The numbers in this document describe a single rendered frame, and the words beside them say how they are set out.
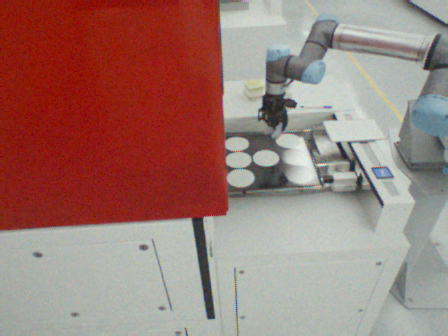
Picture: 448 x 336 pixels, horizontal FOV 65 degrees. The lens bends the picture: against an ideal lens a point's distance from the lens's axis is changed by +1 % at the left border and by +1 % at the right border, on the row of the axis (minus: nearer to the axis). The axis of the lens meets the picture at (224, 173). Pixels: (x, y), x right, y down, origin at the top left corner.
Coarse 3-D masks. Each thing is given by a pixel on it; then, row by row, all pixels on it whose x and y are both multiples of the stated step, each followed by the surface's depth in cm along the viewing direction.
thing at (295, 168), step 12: (288, 132) 151; (300, 132) 150; (252, 144) 145; (264, 144) 145; (276, 144) 144; (300, 144) 144; (252, 156) 139; (288, 156) 138; (300, 156) 138; (228, 168) 134; (240, 168) 134; (252, 168) 133; (264, 168) 133; (276, 168) 133; (288, 168) 133; (300, 168) 132; (312, 168) 132; (264, 180) 128; (276, 180) 128; (288, 180) 127; (300, 180) 127; (312, 180) 127
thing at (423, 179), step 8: (392, 128) 163; (392, 136) 159; (392, 144) 154; (392, 152) 150; (400, 160) 146; (400, 168) 142; (408, 176) 138; (416, 176) 138; (424, 176) 138; (432, 176) 137; (440, 176) 137; (416, 184) 135; (424, 184) 134; (432, 184) 134; (440, 184) 134; (424, 192) 131; (432, 192) 131; (440, 192) 131
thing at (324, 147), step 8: (312, 136) 152; (320, 136) 151; (328, 136) 151; (320, 144) 146; (328, 144) 146; (320, 152) 142; (328, 152) 142; (336, 152) 142; (344, 184) 127; (352, 184) 127
